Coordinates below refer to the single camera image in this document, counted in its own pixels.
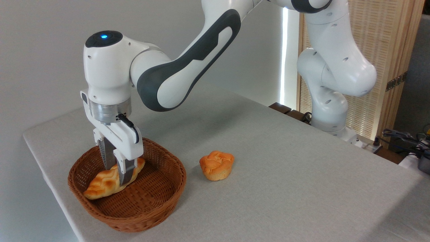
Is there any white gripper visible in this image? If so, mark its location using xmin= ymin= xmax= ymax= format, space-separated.
xmin=81 ymin=90 xmax=144 ymax=186

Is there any braided golden bread loaf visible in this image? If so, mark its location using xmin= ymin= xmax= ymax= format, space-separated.
xmin=83 ymin=158 xmax=146 ymax=200

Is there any orange muffin bread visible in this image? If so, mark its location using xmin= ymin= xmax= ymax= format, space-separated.
xmin=199 ymin=151 xmax=235 ymax=182

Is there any brown wicker basket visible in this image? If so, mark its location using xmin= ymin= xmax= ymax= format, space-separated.
xmin=68 ymin=136 xmax=187 ymax=233

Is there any dark brown wooden block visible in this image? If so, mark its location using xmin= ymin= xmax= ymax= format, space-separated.
xmin=286 ymin=110 xmax=311 ymax=125
xmin=269 ymin=103 xmax=292 ymax=115

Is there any black screen hinge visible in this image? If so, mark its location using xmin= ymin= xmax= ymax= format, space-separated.
xmin=386 ymin=72 xmax=407 ymax=92

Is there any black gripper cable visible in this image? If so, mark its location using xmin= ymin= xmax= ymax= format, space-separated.
xmin=117 ymin=114 xmax=140 ymax=144

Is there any black cable bundle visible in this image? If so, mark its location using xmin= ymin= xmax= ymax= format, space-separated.
xmin=382 ymin=129 xmax=430 ymax=159

